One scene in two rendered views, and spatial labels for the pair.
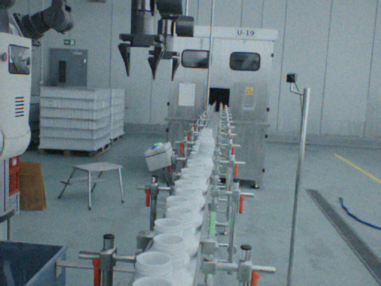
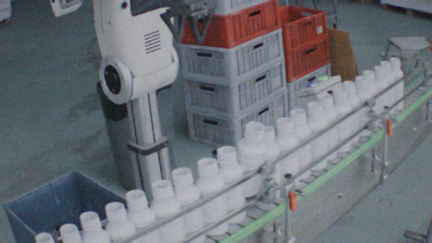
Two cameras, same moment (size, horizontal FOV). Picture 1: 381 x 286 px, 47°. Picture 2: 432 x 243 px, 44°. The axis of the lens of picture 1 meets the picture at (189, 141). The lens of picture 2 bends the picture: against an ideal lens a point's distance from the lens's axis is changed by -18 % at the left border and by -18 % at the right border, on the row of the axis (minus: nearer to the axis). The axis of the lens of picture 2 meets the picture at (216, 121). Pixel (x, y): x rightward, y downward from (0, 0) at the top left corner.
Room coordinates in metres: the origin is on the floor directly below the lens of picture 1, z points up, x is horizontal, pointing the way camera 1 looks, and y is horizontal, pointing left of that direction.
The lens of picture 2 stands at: (0.15, -0.79, 1.70)
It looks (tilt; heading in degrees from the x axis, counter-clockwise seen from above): 22 degrees down; 43
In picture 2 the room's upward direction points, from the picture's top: 6 degrees counter-clockwise
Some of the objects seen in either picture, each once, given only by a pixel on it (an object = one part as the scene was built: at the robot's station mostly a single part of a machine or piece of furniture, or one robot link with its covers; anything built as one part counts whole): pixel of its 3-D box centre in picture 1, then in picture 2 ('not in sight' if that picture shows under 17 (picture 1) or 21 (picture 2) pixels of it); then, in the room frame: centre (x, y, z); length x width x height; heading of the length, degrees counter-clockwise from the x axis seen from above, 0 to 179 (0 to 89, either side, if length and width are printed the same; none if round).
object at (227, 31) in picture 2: not in sight; (230, 18); (3.16, 1.79, 0.78); 0.61 x 0.41 x 0.22; 3
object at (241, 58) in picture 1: (218, 106); not in sight; (6.51, -0.40, 1.05); 1.60 x 1.40 x 2.10; 176
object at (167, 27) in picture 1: (167, 27); not in sight; (1.53, 0.10, 1.53); 0.07 x 0.06 x 0.07; 87
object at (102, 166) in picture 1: (91, 182); (408, 60); (4.72, 1.07, 0.21); 0.61 x 0.47 x 0.41; 49
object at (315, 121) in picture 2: not in sight; (315, 136); (1.30, -0.04, 1.08); 0.06 x 0.06 x 0.17
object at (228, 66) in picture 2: not in sight; (234, 50); (3.15, 1.79, 0.55); 0.61 x 0.41 x 0.22; 3
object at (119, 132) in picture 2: not in sight; (139, 131); (2.29, 1.80, 0.32); 0.45 x 0.45 x 0.64
